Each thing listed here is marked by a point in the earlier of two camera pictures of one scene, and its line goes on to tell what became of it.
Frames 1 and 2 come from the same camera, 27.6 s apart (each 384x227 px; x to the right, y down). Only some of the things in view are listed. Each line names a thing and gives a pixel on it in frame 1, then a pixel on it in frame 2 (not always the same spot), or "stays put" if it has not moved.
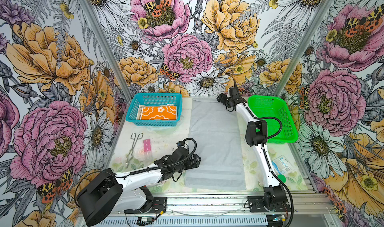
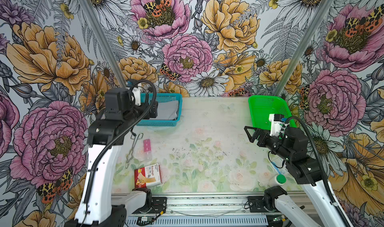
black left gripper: x=190 y=165 to x=154 y=110
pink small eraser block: x=147 y=145 stays put
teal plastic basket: x=174 y=99 stays put
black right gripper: x=222 y=97 to x=264 y=134
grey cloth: x=214 y=136 to x=167 y=110
